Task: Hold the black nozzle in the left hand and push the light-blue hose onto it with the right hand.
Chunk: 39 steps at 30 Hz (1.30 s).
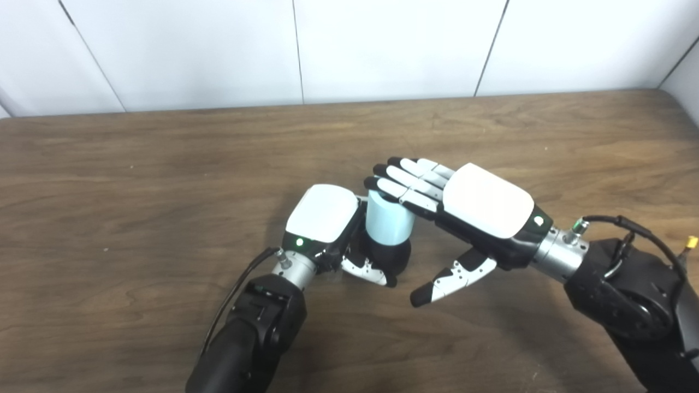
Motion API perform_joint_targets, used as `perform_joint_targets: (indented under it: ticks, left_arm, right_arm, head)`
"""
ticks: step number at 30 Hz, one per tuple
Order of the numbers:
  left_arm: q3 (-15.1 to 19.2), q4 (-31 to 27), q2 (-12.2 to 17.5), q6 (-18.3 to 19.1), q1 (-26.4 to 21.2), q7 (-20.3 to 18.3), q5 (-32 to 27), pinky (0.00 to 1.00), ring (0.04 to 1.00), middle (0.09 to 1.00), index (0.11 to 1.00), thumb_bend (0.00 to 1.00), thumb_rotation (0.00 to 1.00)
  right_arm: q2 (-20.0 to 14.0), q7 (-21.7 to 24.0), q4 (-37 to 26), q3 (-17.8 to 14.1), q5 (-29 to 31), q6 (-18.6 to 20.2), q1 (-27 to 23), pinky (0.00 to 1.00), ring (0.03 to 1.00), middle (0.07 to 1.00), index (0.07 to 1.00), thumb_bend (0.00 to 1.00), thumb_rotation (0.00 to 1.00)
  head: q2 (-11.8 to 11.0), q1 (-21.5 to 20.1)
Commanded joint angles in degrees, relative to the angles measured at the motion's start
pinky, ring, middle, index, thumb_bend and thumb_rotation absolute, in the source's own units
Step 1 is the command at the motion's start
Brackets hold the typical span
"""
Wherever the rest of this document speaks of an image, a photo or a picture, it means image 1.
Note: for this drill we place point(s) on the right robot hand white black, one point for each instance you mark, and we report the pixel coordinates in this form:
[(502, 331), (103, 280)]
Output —
[(489, 202)]

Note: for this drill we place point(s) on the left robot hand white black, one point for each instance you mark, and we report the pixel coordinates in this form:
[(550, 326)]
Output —
[(322, 213)]

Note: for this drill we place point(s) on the light blue cylinder cup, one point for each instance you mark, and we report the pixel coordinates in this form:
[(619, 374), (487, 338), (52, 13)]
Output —
[(387, 221)]

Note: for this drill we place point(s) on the black flared nozzle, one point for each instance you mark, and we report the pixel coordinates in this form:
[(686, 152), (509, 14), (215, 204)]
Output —
[(387, 259)]

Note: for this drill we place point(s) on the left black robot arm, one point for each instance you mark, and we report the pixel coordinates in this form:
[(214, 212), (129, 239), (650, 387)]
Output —
[(251, 333)]

